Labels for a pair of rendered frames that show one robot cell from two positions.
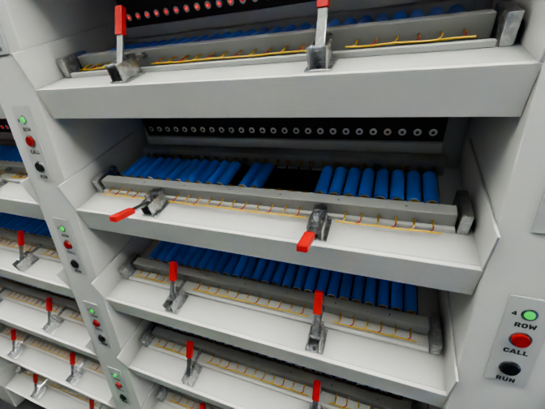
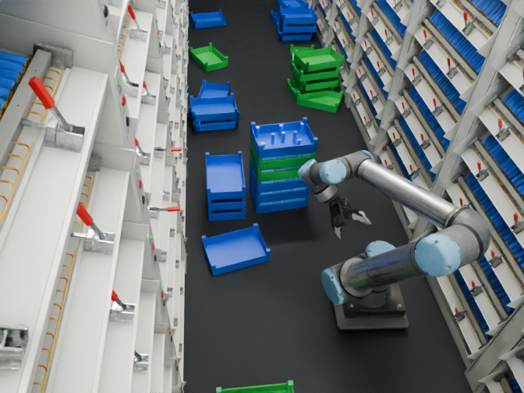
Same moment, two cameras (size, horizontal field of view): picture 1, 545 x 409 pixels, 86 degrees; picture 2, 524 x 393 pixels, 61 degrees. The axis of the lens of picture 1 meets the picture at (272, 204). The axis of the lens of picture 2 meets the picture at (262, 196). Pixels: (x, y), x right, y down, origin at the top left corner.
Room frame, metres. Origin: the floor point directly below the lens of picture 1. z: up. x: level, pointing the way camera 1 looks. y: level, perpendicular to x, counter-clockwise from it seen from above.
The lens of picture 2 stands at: (0.61, 1.08, 1.82)
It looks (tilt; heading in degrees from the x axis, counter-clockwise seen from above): 44 degrees down; 239
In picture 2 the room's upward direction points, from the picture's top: 3 degrees clockwise
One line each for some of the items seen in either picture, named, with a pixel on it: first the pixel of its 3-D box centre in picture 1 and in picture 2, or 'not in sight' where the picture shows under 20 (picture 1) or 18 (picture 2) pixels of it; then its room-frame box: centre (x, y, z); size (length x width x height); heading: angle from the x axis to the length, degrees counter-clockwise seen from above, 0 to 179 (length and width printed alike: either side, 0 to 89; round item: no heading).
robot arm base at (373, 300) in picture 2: not in sight; (371, 282); (-0.43, 0.32, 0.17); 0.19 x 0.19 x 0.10
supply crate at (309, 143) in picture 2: not in sight; (283, 136); (-0.42, -0.48, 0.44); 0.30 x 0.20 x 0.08; 164
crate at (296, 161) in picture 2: not in sight; (281, 149); (-0.42, -0.48, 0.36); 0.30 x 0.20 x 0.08; 164
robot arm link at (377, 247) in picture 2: not in sight; (378, 265); (-0.43, 0.32, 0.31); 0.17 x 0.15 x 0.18; 1
